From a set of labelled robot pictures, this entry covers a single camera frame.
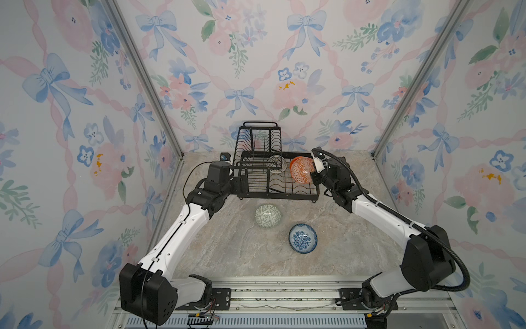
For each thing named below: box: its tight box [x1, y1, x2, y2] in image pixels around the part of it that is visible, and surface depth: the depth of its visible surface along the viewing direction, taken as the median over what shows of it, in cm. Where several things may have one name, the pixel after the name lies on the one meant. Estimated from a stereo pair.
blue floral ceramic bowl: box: [288, 223, 318, 254], surface depth 86 cm
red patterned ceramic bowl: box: [289, 156, 316, 185], surface depth 89 cm
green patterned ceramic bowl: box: [254, 204, 282, 229], surface depth 95 cm
